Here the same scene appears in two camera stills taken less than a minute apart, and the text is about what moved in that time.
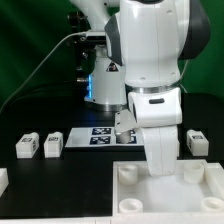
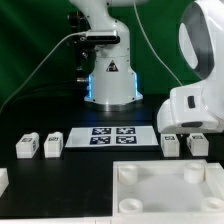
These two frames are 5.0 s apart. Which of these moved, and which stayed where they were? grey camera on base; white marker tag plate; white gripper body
Moved: white gripper body
Stayed: grey camera on base; white marker tag plate
